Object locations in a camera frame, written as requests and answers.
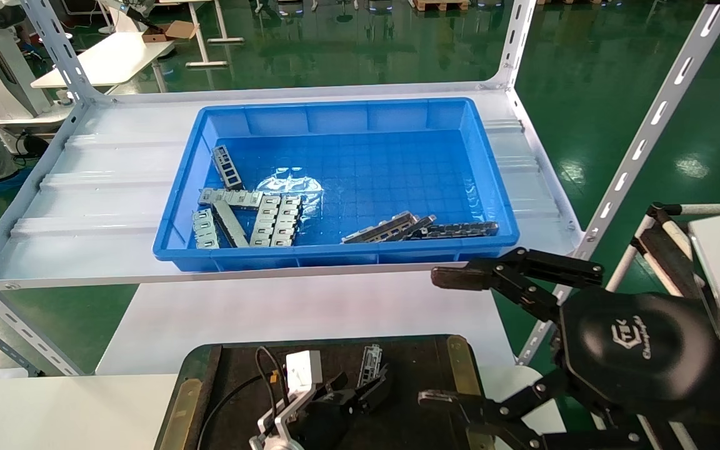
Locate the long dark metal part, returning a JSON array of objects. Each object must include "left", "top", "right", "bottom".
[{"left": 410, "top": 221, "right": 500, "bottom": 241}]

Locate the blue plastic bin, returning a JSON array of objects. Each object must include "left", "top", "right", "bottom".
[{"left": 152, "top": 97, "right": 521, "bottom": 273}]

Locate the clear plastic bag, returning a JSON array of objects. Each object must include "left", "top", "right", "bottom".
[{"left": 254, "top": 167, "right": 324, "bottom": 216}]

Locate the white work table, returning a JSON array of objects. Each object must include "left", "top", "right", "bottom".
[{"left": 31, "top": 30, "right": 176, "bottom": 89}]

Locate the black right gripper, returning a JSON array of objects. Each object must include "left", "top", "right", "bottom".
[{"left": 557, "top": 291, "right": 720, "bottom": 427}]

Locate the brown cardboard box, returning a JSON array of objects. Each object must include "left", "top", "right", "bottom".
[{"left": 142, "top": 20, "right": 197, "bottom": 43}]

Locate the silver slotted metal part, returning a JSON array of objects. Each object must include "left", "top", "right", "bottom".
[{"left": 197, "top": 187, "right": 265, "bottom": 210}]

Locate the white metal shelf rack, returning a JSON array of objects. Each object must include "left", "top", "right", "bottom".
[{"left": 0, "top": 0, "right": 720, "bottom": 377}]

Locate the dark slotted metal part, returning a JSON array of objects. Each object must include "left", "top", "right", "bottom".
[{"left": 212, "top": 145, "right": 244, "bottom": 191}]

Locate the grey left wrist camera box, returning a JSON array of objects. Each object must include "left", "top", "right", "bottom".
[{"left": 285, "top": 350, "right": 323, "bottom": 398}]

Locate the dark metal channel part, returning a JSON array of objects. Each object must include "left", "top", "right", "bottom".
[{"left": 391, "top": 214, "right": 438, "bottom": 241}]

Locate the black flat container tray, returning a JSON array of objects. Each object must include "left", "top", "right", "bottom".
[{"left": 154, "top": 334, "right": 495, "bottom": 450}]

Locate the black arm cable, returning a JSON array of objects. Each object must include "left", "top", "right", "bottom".
[{"left": 196, "top": 346, "right": 286, "bottom": 450}]

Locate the white table with legs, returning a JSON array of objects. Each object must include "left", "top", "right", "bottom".
[{"left": 160, "top": 0, "right": 245, "bottom": 68}]

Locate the black cable bundle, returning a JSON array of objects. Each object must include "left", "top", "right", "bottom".
[{"left": 15, "top": 128, "right": 49, "bottom": 158}]

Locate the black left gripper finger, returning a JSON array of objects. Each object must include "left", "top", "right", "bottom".
[{"left": 432, "top": 247, "right": 606, "bottom": 323}]

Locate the white tube cart frame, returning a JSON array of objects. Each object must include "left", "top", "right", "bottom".
[{"left": 591, "top": 201, "right": 720, "bottom": 450}]

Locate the short silver metal part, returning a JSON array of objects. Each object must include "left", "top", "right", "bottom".
[{"left": 192, "top": 209, "right": 220, "bottom": 249}]

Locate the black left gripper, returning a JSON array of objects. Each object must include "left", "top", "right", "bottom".
[{"left": 294, "top": 367, "right": 586, "bottom": 450}]

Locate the wooden pallet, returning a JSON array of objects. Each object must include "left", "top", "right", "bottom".
[{"left": 413, "top": 0, "right": 470, "bottom": 12}]

